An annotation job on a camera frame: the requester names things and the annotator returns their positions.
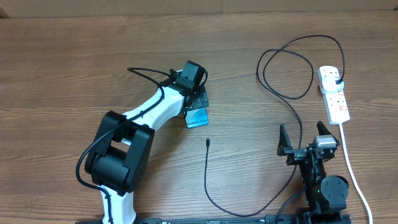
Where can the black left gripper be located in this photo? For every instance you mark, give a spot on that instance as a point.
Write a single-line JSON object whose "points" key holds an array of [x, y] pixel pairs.
{"points": [[201, 99]]}

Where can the white power strip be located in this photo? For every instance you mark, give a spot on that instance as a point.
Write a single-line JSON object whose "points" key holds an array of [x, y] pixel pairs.
{"points": [[335, 103]]}

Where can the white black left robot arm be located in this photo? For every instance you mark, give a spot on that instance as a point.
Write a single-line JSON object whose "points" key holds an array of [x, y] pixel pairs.
{"points": [[117, 158]]}

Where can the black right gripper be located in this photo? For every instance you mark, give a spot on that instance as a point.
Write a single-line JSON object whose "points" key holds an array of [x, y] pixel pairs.
{"points": [[295, 155]]}

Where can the white charger plug adapter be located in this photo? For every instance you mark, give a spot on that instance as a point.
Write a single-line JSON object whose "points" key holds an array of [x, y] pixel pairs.
{"points": [[331, 84]]}

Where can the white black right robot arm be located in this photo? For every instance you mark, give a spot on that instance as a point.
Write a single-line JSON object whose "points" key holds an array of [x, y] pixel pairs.
{"points": [[325, 194]]}

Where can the Samsung Galaxy smartphone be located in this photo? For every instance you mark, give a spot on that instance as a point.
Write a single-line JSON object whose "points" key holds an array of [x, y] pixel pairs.
{"points": [[196, 118]]}

